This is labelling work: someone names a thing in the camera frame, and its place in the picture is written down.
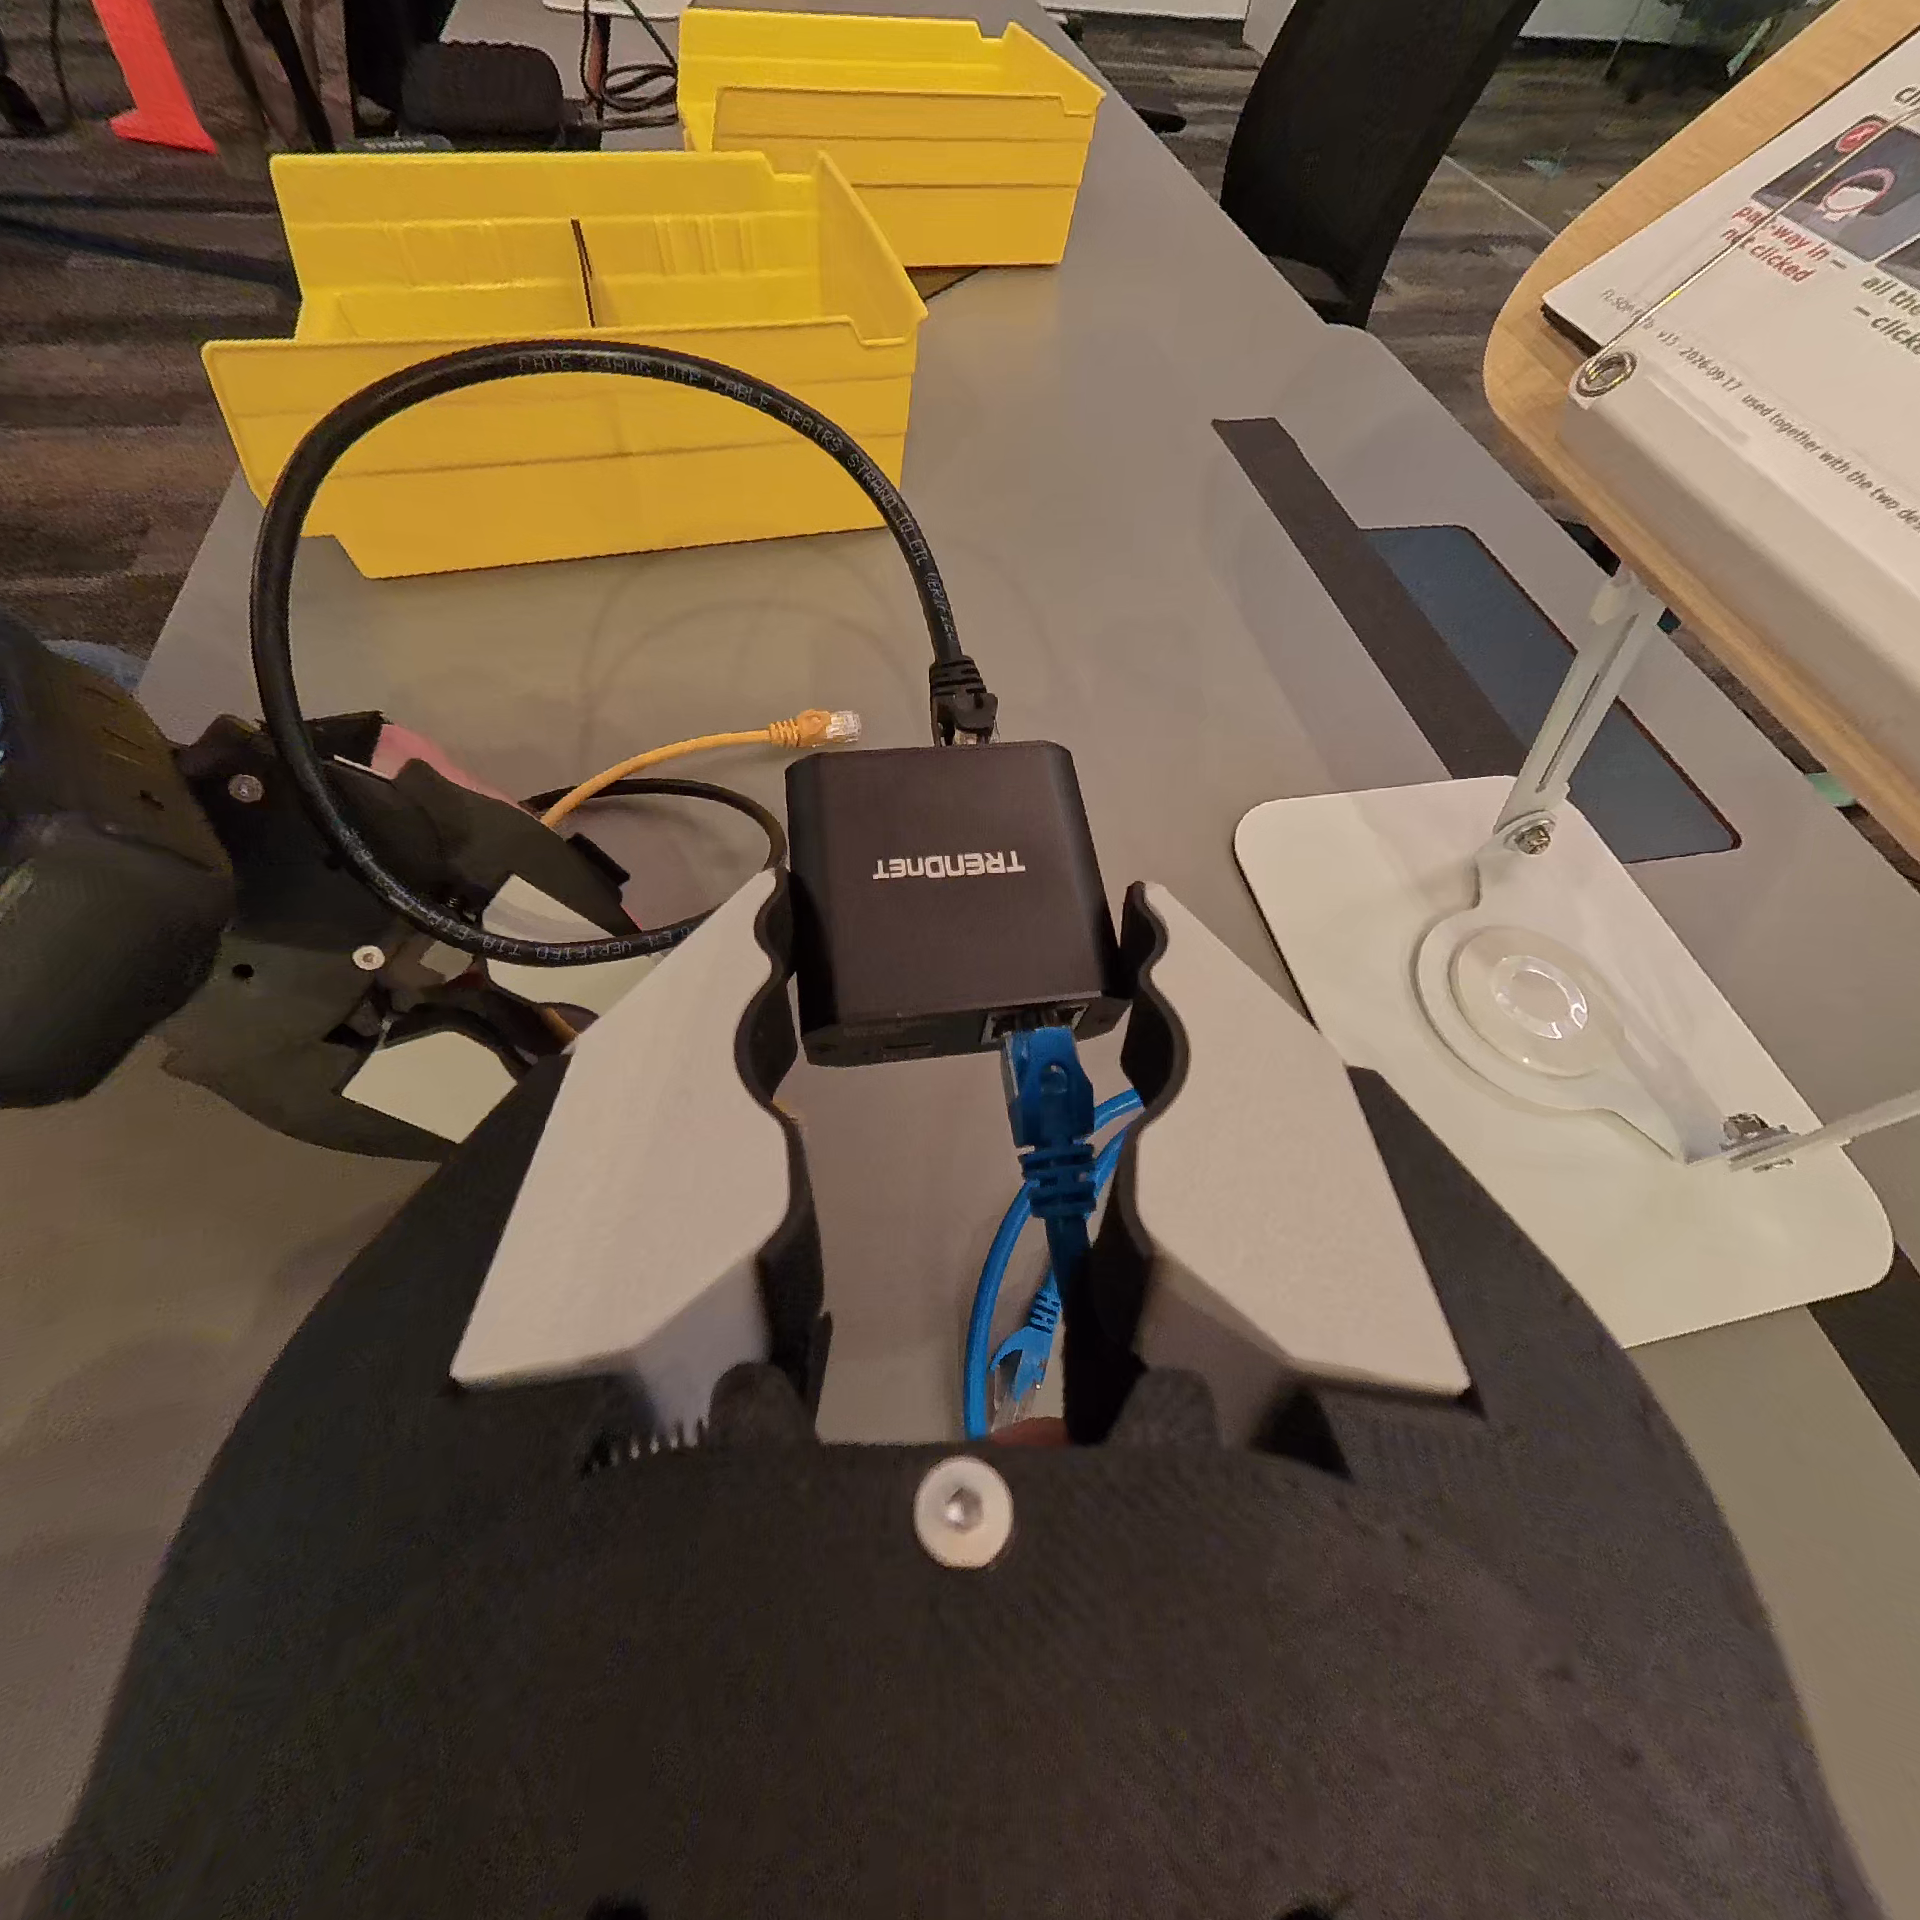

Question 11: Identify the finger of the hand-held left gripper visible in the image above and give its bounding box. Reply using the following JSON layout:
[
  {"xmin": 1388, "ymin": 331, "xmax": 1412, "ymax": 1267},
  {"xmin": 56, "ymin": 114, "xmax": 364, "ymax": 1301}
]
[
  {"xmin": 394, "ymin": 756, "xmax": 636, "ymax": 942},
  {"xmin": 337, "ymin": 973, "xmax": 605, "ymax": 1162}
]

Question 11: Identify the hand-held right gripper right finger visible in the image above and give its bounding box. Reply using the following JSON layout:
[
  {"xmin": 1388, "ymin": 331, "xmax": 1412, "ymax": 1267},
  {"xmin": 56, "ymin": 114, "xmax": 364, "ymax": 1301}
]
[{"xmin": 1066, "ymin": 882, "xmax": 1475, "ymax": 1414}]

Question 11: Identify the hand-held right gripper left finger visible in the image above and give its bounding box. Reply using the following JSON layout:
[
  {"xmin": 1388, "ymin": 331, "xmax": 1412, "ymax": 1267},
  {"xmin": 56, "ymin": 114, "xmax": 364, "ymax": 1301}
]
[{"xmin": 449, "ymin": 864, "xmax": 831, "ymax": 1423}]

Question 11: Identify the black network switch box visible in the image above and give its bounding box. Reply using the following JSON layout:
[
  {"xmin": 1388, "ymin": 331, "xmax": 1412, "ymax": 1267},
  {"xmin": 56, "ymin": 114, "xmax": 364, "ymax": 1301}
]
[{"xmin": 783, "ymin": 739, "xmax": 1130, "ymax": 1068}]

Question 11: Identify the black ethernet cable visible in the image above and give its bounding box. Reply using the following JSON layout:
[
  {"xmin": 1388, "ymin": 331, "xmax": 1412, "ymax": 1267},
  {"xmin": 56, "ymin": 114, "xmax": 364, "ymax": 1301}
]
[{"xmin": 249, "ymin": 342, "xmax": 1003, "ymax": 967}]

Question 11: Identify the yellow plastic bin with divider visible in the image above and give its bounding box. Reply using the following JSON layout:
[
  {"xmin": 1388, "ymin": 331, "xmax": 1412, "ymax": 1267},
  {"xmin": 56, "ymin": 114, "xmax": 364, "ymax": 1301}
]
[{"xmin": 202, "ymin": 146, "xmax": 926, "ymax": 580}]

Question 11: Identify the black tape strip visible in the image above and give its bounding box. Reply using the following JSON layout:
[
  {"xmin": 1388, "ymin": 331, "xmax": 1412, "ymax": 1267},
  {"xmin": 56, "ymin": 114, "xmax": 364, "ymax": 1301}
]
[{"xmin": 1212, "ymin": 414, "xmax": 1522, "ymax": 784}]

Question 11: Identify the black pouch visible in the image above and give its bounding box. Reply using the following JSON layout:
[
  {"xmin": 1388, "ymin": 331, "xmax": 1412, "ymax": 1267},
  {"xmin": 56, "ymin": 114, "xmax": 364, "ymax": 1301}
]
[{"xmin": 402, "ymin": 40, "xmax": 568, "ymax": 146}]

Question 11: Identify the white instruction sheet holder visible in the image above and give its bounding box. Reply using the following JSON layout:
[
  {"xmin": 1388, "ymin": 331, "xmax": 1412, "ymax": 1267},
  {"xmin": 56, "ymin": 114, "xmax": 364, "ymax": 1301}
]
[{"xmin": 1482, "ymin": 0, "xmax": 1920, "ymax": 859}]

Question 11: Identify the printed instruction sheet holder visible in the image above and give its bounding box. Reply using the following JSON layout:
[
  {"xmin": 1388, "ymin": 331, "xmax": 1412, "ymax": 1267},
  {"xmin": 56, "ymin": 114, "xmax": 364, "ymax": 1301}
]
[{"xmin": 1543, "ymin": 0, "xmax": 1920, "ymax": 637}]

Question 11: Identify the black office chair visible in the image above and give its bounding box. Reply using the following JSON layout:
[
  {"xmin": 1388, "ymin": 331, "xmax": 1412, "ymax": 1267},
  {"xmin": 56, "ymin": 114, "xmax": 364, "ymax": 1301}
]
[{"xmin": 1218, "ymin": 0, "xmax": 1546, "ymax": 331}]

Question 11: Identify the blue ethernet cable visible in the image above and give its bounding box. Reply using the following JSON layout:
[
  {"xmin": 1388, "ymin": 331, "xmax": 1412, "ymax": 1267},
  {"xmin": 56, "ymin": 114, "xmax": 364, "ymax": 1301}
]
[{"xmin": 959, "ymin": 1004, "xmax": 1145, "ymax": 1443}]

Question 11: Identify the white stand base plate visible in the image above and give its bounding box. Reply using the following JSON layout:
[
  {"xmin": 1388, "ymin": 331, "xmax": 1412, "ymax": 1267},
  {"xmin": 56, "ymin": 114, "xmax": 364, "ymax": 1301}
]
[{"xmin": 1235, "ymin": 570, "xmax": 1920, "ymax": 1344}]

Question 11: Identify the yellow ethernet cable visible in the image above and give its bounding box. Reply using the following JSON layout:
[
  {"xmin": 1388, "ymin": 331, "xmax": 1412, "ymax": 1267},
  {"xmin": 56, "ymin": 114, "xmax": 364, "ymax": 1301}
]
[{"xmin": 538, "ymin": 701, "xmax": 867, "ymax": 831}]

